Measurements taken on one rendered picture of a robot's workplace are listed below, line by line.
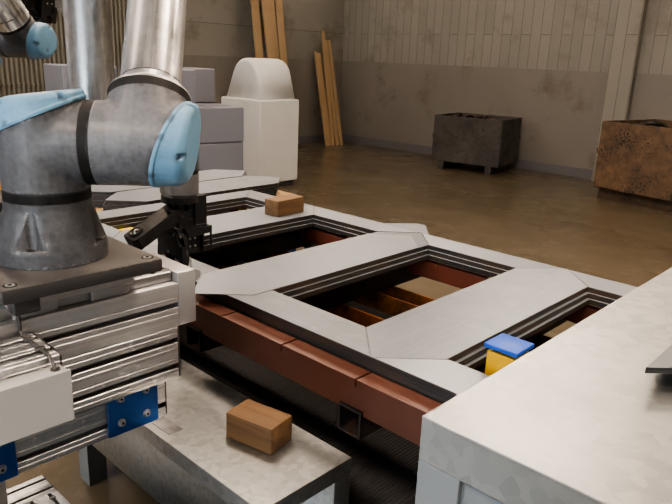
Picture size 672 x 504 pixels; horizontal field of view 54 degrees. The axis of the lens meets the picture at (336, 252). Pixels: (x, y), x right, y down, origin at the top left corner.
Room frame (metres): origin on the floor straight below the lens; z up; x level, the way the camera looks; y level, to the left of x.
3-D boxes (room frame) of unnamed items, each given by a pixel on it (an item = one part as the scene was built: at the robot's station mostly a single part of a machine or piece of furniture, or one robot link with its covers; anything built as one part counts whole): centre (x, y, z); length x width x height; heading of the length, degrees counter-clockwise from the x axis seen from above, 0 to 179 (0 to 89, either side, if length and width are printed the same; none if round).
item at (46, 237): (0.90, 0.41, 1.09); 0.15 x 0.15 x 0.10
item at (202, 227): (1.26, 0.31, 1.00); 0.09 x 0.08 x 0.12; 137
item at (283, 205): (2.03, 0.17, 0.87); 0.12 x 0.06 x 0.05; 142
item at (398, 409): (1.28, 0.28, 0.80); 1.62 x 0.04 x 0.06; 47
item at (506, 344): (0.99, -0.29, 0.88); 0.06 x 0.06 x 0.02; 47
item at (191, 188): (1.26, 0.31, 1.08); 0.08 x 0.08 x 0.05
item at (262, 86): (7.02, 0.86, 0.65); 0.65 x 0.58 x 1.30; 46
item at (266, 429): (1.01, 0.12, 0.70); 0.10 x 0.06 x 0.05; 59
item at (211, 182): (2.45, 0.58, 0.82); 0.80 x 0.40 x 0.06; 137
